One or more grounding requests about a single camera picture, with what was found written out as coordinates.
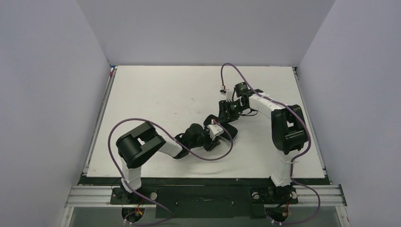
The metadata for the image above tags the purple cable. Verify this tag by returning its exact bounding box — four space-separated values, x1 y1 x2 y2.
107 117 234 226
220 62 322 226

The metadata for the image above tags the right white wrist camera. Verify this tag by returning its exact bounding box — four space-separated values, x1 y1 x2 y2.
220 89 235 101

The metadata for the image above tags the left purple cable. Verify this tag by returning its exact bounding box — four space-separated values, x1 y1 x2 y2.
107 117 234 226

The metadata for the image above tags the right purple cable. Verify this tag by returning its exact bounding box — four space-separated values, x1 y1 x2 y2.
220 62 322 226

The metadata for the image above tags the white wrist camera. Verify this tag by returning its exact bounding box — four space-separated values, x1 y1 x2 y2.
207 124 224 140
220 89 235 101

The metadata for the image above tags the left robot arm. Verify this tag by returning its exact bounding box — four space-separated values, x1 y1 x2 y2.
116 121 224 194

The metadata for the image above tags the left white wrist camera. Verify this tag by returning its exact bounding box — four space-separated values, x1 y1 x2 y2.
207 124 224 140

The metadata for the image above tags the black umbrella case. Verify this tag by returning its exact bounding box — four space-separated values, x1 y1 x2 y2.
203 114 238 140

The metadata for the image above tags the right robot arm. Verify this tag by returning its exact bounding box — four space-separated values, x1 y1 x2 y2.
217 82 308 203

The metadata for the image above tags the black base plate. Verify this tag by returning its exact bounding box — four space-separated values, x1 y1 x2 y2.
109 185 298 218

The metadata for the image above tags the aluminium rail frame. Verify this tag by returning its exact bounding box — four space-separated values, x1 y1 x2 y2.
65 185 347 208

